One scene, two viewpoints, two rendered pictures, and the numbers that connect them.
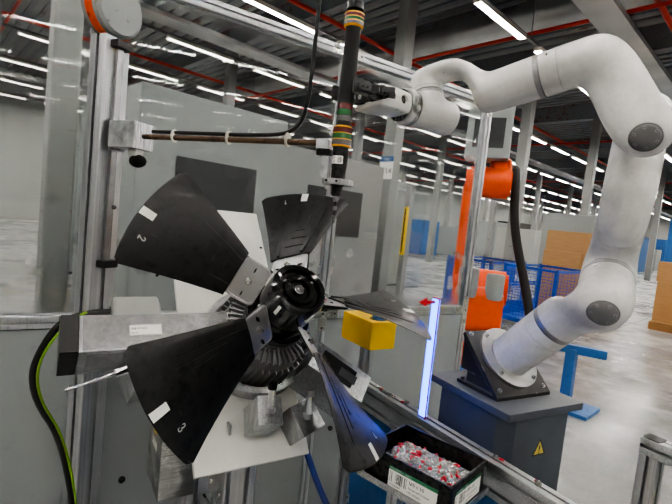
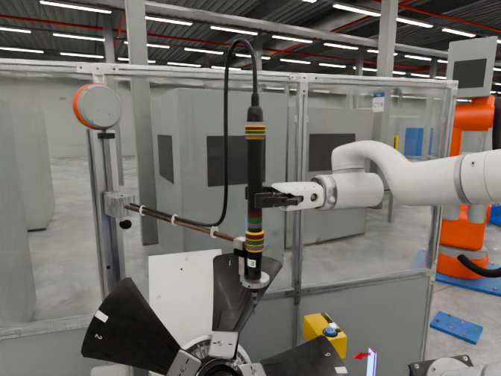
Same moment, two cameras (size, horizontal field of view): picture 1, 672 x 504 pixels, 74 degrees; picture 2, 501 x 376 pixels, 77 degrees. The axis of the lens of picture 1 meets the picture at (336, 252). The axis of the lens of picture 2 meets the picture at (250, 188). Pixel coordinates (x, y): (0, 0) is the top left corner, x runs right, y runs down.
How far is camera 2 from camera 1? 0.58 m
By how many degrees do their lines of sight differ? 19
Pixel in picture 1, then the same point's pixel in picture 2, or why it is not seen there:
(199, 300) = not seen: hidden behind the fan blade
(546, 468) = not seen: outside the picture
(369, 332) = not seen: hidden behind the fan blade
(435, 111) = (353, 196)
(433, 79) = (350, 161)
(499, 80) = (415, 184)
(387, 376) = (359, 332)
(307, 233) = (241, 306)
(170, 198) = (117, 302)
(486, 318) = (468, 237)
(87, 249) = (104, 284)
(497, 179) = (478, 115)
